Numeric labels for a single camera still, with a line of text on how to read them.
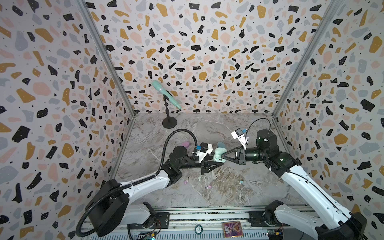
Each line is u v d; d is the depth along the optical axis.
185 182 0.85
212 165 0.63
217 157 0.66
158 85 0.92
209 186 0.85
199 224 0.73
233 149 0.64
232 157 0.64
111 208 0.40
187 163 0.63
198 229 0.72
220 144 1.03
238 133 0.62
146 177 0.52
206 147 0.58
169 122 1.15
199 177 0.88
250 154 0.59
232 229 0.70
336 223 0.39
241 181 0.86
